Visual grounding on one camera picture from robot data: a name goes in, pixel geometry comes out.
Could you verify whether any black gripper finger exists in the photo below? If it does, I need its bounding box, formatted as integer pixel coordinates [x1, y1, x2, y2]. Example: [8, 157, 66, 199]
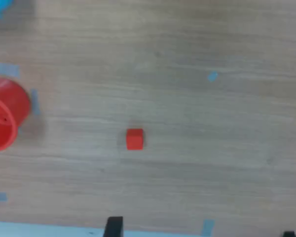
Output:
[103, 216, 124, 237]

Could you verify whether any small red cube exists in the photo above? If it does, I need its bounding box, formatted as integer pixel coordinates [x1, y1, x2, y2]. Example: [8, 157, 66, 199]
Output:
[125, 128, 145, 151]

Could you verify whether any blue tape strip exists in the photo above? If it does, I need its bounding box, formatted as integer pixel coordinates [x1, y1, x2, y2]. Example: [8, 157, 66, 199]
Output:
[29, 88, 41, 117]
[0, 63, 21, 77]
[201, 219, 216, 237]

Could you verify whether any red plastic cup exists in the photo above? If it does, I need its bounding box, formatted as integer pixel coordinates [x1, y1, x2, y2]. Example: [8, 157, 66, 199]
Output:
[0, 77, 32, 153]

